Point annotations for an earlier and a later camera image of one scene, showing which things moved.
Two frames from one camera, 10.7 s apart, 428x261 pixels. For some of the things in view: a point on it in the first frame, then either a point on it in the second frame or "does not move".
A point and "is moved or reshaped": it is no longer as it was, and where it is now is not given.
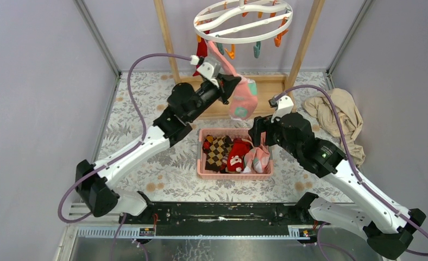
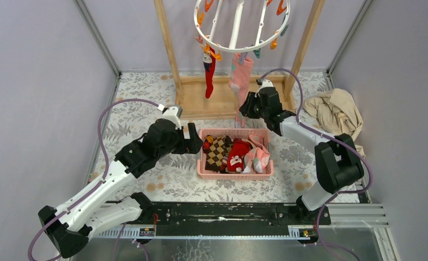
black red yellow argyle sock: x=207 y=143 does not move
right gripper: x=261 y=124 to x=246 y=109
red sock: x=202 y=51 to x=209 y=63
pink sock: x=243 y=101 is moved or reshaped
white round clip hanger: x=238 y=21 to x=258 y=38
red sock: x=236 y=154 does not move
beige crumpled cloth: x=322 y=107 does not move
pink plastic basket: x=231 y=154 does not move
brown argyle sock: x=220 y=147 does not move
